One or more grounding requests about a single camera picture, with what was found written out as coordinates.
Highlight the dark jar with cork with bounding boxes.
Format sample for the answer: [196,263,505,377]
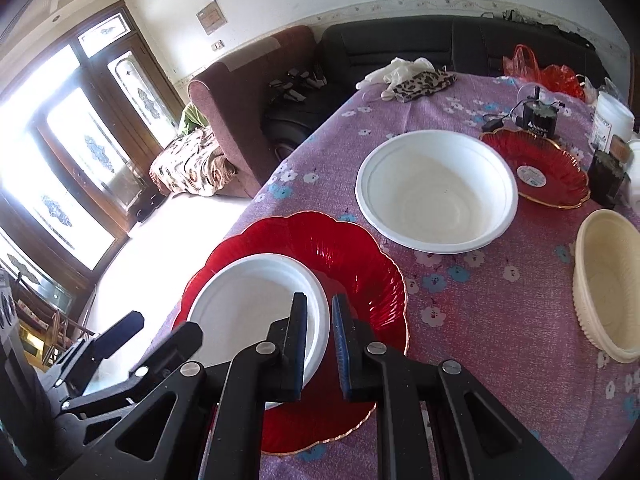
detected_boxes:
[587,136,632,209]

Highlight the floral blanket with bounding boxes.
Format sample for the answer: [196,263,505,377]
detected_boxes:
[149,126,236,197]

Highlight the small red gold-rimmed plate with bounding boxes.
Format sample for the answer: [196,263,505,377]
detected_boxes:
[480,128,590,210]

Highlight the large white foam bowl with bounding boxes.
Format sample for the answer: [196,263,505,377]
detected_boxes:
[355,130,518,255]

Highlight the red plastic bag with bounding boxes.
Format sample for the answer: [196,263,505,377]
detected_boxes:
[502,44,586,102]

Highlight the green cushion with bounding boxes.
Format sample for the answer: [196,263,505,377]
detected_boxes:
[178,102,209,136]

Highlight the leopard print cloth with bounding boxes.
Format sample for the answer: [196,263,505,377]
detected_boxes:
[392,70,457,103]

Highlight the small white foam bowl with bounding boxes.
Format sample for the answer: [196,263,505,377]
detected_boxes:
[186,254,330,385]

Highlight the large red glass plate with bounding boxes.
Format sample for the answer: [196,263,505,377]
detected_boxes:
[174,211,409,456]

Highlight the small wall plaque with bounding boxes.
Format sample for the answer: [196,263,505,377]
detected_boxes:
[196,1,227,36]

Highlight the black leather sofa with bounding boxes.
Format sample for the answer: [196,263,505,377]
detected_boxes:
[262,15,608,160]

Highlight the black power adapter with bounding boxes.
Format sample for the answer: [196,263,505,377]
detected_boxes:
[482,117,504,133]

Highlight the wooden glass door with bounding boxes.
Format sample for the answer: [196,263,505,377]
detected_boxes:
[1,1,182,289]

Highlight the white gloves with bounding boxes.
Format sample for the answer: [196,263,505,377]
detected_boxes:
[356,58,435,101]

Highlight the small black device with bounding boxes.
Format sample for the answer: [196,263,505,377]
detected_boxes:
[515,84,565,140]

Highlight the maroon armchair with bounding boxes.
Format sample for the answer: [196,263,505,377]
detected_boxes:
[188,25,316,198]

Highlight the white plastic jar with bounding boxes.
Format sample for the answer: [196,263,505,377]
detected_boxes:
[589,91,634,152]

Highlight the purple floral tablecloth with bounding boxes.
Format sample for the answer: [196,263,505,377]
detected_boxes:
[226,74,639,479]

